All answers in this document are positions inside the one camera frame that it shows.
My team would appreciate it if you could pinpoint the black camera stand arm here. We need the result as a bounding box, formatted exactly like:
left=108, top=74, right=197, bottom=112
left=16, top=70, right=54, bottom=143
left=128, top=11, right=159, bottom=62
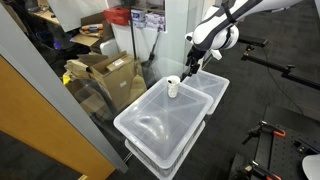
left=237, top=35, right=320, bottom=91

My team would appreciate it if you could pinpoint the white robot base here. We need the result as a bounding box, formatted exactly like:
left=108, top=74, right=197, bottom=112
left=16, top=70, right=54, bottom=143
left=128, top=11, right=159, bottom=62
left=302, top=154, right=320, bottom=180

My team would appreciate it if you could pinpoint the red toolbox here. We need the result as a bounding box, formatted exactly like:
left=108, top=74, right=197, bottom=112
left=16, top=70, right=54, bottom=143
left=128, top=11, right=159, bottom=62
left=103, top=6, right=129, bottom=26

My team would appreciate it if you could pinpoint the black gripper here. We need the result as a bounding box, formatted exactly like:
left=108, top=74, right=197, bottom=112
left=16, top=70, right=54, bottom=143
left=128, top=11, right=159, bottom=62
left=181, top=47, right=205, bottom=81

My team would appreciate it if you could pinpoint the brown cardboard box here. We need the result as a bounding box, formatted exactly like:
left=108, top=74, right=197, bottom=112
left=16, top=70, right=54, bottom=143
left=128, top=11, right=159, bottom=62
left=66, top=51, right=143, bottom=111

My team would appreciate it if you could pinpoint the clear plastic storage bin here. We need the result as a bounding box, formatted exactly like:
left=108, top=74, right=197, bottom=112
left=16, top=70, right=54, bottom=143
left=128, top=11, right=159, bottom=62
left=124, top=120, right=206, bottom=180

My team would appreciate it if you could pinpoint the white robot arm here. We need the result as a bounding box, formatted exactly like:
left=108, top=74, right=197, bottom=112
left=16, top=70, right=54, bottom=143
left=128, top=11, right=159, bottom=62
left=185, top=0, right=302, bottom=77

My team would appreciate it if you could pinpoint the white patterned mug cup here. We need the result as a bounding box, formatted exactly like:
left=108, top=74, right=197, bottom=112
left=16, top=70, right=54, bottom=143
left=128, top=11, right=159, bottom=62
left=167, top=75, right=180, bottom=98

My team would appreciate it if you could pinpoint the clear plastic bin lid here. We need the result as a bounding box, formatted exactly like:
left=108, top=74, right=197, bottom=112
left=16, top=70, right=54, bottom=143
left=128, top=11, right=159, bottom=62
left=114, top=77, right=213, bottom=159

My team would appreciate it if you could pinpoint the black perforated work table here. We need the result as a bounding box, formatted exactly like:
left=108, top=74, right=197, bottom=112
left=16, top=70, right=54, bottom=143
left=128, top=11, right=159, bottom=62
left=228, top=106, right=320, bottom=180

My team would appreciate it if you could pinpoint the orange handled clamp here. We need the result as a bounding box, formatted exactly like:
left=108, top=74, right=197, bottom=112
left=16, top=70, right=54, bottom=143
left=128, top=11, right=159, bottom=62
left=231, top=160, right=282, bottom=180
left=242, top=121, right=286, bottom=145

